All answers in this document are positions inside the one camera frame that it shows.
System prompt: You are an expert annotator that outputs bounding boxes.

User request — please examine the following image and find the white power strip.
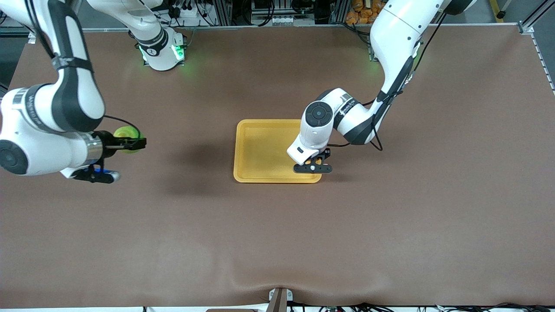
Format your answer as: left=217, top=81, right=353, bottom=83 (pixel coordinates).
left=171, top=0, right=209, bottom=19

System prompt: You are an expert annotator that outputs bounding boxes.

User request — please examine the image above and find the brown table cover mat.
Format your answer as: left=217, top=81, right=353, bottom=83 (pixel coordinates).
left=0, top=25, right=555, bottom=309

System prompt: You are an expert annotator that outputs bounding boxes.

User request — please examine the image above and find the orange wrapped bread pile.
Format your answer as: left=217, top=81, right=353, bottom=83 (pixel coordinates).
left=346, top=0, right=384, bottom=25

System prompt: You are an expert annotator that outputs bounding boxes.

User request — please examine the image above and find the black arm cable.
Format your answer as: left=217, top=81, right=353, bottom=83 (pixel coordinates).
left=24, top=0, right=141, bottom=139
left=327, top=13, right=447, bottom=151

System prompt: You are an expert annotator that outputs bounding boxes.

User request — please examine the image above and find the yellow plastic tray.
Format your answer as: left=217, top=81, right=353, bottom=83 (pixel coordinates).
left=233, top=119, right=322, bottom=184

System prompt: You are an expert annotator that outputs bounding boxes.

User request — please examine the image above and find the aluminium frame post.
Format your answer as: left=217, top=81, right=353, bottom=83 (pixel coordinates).
left=211, top=0, right=232, bottom=26
left=330, top=0, right=347, bottom=24

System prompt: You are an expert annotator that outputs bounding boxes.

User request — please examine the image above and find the aluminium table frame rail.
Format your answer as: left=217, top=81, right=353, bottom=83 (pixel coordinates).
left=518, top=0, right=555, bottom=94

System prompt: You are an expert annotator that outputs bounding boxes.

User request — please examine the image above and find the white connector block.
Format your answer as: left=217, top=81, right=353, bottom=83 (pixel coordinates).
left=251, top=15, right=315, bottom=26

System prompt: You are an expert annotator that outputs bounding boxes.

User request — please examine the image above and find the metal table edge bracket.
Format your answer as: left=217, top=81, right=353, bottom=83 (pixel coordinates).
left=267, top=287, right=293, bottom=312

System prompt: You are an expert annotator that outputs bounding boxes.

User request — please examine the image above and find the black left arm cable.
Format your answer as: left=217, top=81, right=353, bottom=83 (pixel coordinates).
left=327, top=13, right=447, bottom=151

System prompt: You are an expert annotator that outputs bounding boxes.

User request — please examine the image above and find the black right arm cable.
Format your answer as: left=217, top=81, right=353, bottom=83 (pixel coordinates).
left=24, top=0, right=141, bottom=139

